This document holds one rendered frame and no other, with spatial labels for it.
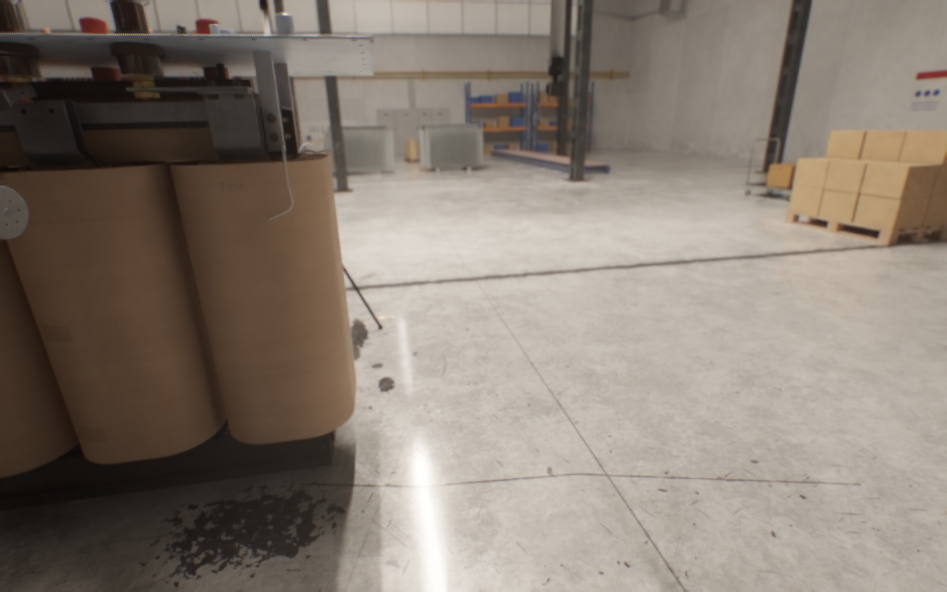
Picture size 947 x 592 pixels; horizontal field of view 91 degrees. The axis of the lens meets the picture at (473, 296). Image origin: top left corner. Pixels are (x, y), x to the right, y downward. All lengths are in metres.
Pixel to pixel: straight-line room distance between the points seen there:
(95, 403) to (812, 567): 2.08
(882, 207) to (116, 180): 6.01
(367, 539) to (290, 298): 0.75
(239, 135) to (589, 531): 1.50
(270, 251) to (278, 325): 0.23
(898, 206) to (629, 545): 5.00
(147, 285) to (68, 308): 0.20
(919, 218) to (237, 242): 6.02
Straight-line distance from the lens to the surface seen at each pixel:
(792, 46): 13.69
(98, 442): 1.86
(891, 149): 6.64
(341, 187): 9.82
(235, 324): 1.54
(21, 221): 1.32
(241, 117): 1.45
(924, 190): 6.30
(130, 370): 1.69
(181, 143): 1.60
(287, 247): 1.44
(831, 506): 1.98
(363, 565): 1.55
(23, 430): 1.96
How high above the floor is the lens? 1.15
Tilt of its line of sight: 20 degrees down
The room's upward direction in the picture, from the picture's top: 1 degrees counter-clockwise
